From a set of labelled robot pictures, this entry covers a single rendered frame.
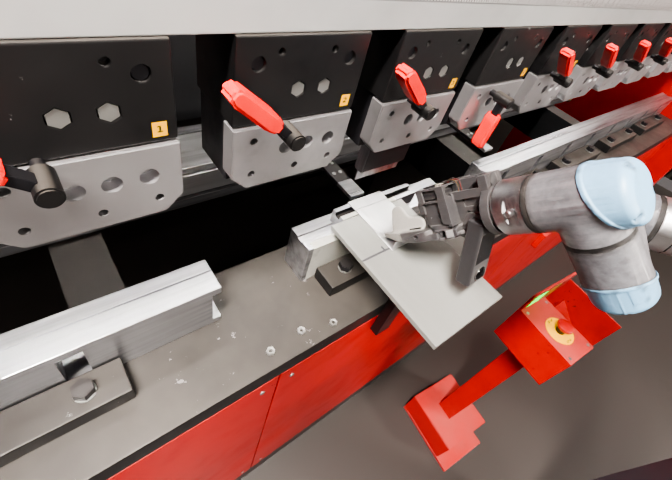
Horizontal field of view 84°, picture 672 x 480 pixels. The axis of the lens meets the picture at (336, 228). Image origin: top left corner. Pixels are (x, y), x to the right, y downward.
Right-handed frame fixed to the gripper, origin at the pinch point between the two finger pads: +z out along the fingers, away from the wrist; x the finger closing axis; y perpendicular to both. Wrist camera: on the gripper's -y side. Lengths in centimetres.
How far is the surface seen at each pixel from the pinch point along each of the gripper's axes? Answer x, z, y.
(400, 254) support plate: 3.1, -1.0, -3.1
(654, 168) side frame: -214, 22, -32
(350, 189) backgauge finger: 1.5, 9.4, 10.0
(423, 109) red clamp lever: 7.5, -17.6, 17.4
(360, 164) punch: 6.5, -1.7, 13.7
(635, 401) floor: -135, 25, -127
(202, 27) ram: 34.1, -21.9, 25.7
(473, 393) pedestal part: -40, 32, -67
